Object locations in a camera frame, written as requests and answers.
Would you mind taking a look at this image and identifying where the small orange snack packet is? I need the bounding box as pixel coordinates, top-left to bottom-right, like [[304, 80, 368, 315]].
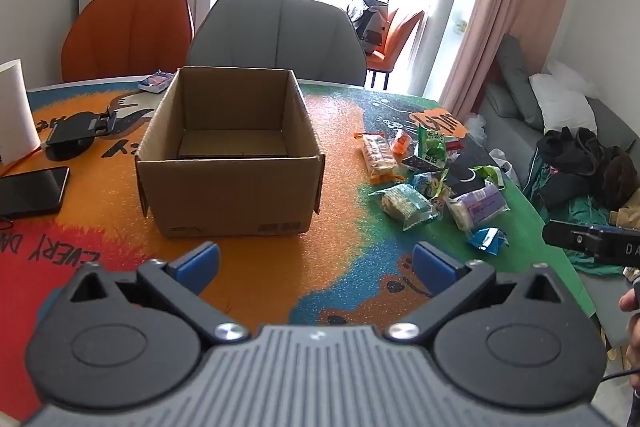
[[391, 129, 417, 156]]

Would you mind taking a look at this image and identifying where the grey black backpack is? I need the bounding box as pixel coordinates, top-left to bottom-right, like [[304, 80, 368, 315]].
[[347, 0, 391, 52]]

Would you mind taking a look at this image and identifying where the black phone stand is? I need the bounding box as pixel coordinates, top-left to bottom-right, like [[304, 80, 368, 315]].
[[42, 107, 118, 160]]

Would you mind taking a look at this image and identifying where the black bag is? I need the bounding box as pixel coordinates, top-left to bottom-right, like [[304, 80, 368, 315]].
[[537, 127, 638, 210]]

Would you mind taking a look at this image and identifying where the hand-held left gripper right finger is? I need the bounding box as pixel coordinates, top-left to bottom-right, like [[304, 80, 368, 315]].
[[385, 242, 581, 344]]

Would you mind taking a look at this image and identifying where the small blue snack packet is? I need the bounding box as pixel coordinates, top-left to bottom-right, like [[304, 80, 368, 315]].
[[138, 69, 177, 94], [466, 227, 509, 256]]

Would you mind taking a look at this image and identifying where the orange padded chair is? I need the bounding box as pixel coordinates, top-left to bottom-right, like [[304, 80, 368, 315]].
[[367, 8, 426, 90], [61, 0, 195, 84]]

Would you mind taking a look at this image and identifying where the grey sofa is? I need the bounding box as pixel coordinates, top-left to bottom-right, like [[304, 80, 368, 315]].
[[477, 82, 640, 208]]

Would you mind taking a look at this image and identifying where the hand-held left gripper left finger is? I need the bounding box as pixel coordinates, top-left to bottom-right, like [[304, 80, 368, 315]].
[[42, 242, 251, 348]]

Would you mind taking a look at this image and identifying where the white paper roll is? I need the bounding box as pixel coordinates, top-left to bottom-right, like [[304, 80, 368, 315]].
[[0, 59, 41, 165]]

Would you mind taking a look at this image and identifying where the teal cloth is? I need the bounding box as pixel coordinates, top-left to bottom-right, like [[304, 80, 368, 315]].
[[522, 147, 640, 278]]

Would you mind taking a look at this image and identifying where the orange cable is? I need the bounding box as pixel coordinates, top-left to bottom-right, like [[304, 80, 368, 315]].
[[0, 154, 32, 175]]

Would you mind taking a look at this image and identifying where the grey cushion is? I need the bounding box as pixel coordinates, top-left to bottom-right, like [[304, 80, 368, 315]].
[[496, 34, 546, 130]]

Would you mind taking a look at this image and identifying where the small colourful snack packet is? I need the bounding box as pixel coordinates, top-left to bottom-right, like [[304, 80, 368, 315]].
[[411, 171, 450, 198]]

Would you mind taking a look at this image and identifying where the black smartphone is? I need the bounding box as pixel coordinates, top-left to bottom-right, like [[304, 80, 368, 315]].
[[0, 166, 71, 220]]

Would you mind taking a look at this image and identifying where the person's right hand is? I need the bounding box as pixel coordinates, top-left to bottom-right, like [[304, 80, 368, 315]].
[[619, 291, 640, 358]]

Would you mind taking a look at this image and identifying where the white pillow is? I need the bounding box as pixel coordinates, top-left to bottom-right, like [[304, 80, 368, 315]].
[[529, 72, 598, 135]]

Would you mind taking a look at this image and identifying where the clear biscuit packet orange trim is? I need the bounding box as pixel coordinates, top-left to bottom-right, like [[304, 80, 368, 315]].
[[361, 133, 401, 182]]

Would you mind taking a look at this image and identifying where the pink curtain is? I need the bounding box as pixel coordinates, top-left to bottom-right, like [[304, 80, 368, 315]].
[[440, 0, 583, 118]]

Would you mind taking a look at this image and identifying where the grey padded chair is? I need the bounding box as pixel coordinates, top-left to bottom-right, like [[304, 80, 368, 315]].
[[186, 0, 368, 88]]

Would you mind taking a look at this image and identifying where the purple white snack packet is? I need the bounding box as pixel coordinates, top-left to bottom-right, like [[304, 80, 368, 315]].
[[444, 183, 510, 232]]

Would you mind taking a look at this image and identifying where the black snack packet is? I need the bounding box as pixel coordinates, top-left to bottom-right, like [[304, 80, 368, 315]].
[[401, 154, 445, 174]]

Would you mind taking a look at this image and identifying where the printed cat table mat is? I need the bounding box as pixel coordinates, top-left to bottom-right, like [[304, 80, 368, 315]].
[[0, 74, 596, 408]]

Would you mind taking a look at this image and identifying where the clear cracker packet teal trim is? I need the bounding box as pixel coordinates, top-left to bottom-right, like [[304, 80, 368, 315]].
[[369, 183, 445, 232]]

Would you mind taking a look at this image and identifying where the white plastic bag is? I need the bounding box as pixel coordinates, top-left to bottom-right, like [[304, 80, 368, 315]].
[[489, 148, 521, 188]]

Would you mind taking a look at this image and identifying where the cardboard box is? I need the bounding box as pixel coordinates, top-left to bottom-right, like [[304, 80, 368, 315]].
[[134, 66, 326, 238]]

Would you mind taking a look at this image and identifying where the green snack packet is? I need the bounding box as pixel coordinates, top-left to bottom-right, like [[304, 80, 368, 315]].
[[416, 125, 447, 168]]

